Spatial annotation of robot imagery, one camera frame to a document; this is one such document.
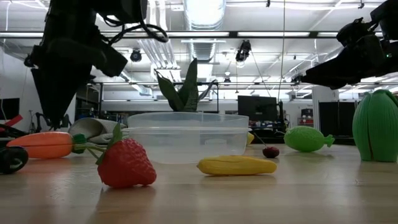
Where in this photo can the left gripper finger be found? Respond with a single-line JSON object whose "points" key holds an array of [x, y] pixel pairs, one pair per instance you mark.
{"points": [[54, 93], [77, 90]]}

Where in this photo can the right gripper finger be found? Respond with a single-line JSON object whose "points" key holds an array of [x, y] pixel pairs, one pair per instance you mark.
{"points": [[334, 86], [332, 71]]}

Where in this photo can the orange toy carrot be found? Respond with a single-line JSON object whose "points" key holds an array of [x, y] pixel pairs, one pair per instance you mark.
{"points": [[40, 144]]}

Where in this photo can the bumpy green toy fruit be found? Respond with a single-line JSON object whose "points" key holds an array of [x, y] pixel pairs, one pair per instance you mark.
{"points": [[304, 139]]}

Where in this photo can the dark red toy cherry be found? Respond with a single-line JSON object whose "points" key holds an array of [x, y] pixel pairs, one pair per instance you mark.
{"points": [[271, 152]]}

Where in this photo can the yellow toy corn cob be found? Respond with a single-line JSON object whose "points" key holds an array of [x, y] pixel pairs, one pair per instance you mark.
{"points": [[236, 165]]}

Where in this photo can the black lab robot arm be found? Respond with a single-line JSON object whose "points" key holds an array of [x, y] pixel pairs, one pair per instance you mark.
{"points": [[38, 119]]}

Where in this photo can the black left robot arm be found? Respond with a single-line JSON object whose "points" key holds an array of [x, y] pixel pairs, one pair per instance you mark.
{"points": [[81, 12]]}

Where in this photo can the clear plastic tupperware container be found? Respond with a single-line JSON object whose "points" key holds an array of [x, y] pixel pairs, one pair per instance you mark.
{"points": [[186, 149]]}

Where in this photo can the black shelving rack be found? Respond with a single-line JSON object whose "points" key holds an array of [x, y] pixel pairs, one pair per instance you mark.
{"points": [[93, 109]]}

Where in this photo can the black cabinets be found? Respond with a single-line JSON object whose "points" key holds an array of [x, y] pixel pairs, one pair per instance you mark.
{"points": [[337, 118]]}

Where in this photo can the grey folded cloth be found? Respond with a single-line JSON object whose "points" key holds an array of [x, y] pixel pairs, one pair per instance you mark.
{"points": [[93, 129]]}

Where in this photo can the shelf with red bins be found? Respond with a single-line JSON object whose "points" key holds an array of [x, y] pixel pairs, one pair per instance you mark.
{"points": [[306, 120]]}

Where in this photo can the red bar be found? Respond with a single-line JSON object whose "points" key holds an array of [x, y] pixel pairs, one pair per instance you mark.
{"points": [[14, 119]]}

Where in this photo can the black wheel object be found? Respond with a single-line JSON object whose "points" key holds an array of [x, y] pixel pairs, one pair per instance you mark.
{"points": [[21, 155]]}

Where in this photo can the black monitor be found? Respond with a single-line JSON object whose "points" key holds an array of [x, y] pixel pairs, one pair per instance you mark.
{"points": [[257, 108]]}

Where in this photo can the red toy strawberry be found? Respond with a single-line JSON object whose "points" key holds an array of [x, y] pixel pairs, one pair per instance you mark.
{"points": [[127, 165]]}

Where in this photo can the black overhead rig beam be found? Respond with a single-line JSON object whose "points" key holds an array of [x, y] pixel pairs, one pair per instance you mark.
{"points": [[233, 35]]}

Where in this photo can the green artificial succulent plant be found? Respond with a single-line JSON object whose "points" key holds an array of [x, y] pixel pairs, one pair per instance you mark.
{"points": [[189, 93]]}

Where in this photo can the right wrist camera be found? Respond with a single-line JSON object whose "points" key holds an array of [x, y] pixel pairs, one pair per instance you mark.
{"points": [[354, 31]]}

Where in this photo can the round black hanging camera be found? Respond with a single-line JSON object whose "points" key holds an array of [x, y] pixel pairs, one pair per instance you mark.
{"points": [[136, 56], [295, 79], [28, 61]]}

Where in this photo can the black wall screen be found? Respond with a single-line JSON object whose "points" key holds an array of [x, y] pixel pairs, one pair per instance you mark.
{"points": [[9, 107]]}

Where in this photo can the silver ventilation duct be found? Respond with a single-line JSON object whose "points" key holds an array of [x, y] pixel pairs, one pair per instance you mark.
{"points": [[203, 14]]}

